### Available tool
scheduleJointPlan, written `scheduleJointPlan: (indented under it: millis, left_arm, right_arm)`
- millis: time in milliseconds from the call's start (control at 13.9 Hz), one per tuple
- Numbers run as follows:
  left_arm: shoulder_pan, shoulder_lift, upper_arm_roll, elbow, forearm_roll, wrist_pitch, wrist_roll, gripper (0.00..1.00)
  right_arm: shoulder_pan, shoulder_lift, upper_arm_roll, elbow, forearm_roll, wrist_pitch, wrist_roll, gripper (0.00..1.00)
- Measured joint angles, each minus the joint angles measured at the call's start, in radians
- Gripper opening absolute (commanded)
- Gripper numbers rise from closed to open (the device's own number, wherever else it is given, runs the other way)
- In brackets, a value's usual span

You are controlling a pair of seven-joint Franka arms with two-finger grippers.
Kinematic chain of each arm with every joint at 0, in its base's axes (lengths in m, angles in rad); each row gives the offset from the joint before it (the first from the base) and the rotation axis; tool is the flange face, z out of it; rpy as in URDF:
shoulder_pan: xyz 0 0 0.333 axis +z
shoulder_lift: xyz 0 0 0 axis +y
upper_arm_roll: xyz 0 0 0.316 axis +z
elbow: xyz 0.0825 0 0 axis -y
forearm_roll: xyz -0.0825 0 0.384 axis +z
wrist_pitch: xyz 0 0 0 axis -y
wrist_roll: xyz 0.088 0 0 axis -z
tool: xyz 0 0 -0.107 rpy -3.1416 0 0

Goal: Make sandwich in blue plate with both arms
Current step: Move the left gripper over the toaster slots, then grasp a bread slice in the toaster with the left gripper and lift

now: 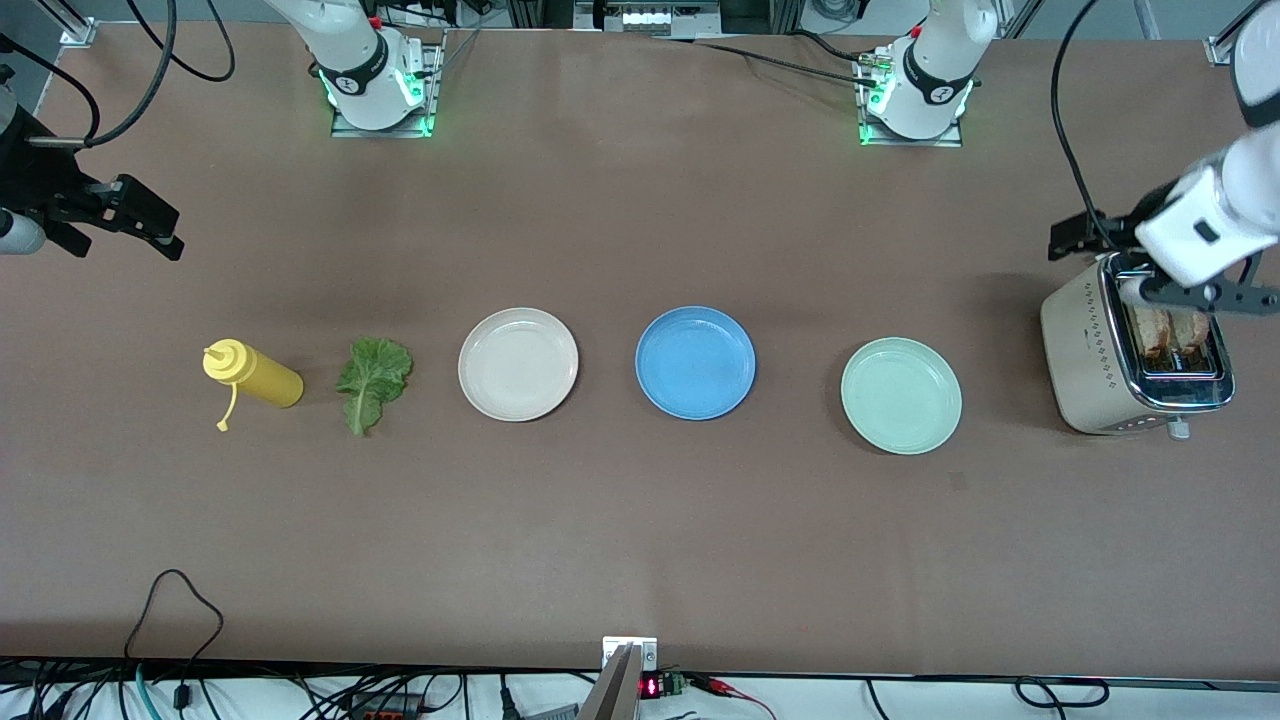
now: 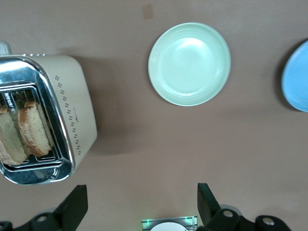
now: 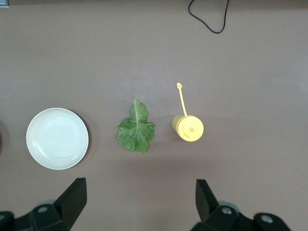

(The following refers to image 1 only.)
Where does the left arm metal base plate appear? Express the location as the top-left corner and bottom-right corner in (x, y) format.
(855, 60), (966, 149)

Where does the black looped cable with plug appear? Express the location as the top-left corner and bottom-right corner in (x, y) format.
(122, 568), (225, 713)

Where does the toasted bread slice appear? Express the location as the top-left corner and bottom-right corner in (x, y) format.
(1172, 310), (1213, 361)
(1133, 305), (1173, 363)

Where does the black coiled cable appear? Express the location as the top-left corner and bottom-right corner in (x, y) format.
(1013, 676), (1112, 708)

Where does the light green round plate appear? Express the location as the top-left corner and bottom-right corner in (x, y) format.
(840, 337), (963, 456)

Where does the black base power cable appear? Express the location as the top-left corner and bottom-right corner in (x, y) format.
(650, 30), (886, 91)

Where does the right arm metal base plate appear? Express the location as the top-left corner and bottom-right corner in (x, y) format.
(330, 30), (444, 139)

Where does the yellow squeeze bottle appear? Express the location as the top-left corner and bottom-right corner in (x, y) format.
(202, 338), (305, 433)

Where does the blue round plate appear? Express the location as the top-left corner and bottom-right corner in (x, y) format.
(635, 305), (758, 421)

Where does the green lettuce leaf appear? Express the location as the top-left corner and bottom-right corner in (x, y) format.
(336, 338), (414, 437)

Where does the beige round plate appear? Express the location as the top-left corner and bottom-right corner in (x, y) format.
(458, 307), (580, 422)

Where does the metal camera bracket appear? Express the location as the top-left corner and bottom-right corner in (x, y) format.
(600, 636), (659, 720)

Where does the orange connector block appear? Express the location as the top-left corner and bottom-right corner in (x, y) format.
(345, 695), (421, 720)

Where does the white control box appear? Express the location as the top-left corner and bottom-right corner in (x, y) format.
(573, 0), (723, 38)

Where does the red clip wire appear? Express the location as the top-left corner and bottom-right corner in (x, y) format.
(690, 674), (776, 720)

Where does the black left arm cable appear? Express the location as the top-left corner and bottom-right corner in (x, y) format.
(1050, 0), (1111, 246)

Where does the beige chrome toaster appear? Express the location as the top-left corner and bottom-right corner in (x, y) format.
(1040, 250), (1236, 441)

